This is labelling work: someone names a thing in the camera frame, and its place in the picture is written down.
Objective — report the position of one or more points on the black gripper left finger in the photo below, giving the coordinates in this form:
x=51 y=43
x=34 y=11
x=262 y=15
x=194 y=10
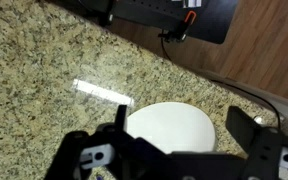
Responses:
x=121 y=117

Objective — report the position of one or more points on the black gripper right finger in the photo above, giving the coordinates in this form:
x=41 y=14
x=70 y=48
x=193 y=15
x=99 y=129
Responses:
x=242 y=128

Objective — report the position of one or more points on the white oval sink basin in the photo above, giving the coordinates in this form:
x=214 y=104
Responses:
x=170 y=126

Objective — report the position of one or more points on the orange and black clamp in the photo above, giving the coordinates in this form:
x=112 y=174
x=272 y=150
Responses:
x=188 y=20

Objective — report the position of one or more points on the black robot cart platform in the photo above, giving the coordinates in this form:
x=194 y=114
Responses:
x=170 y=13

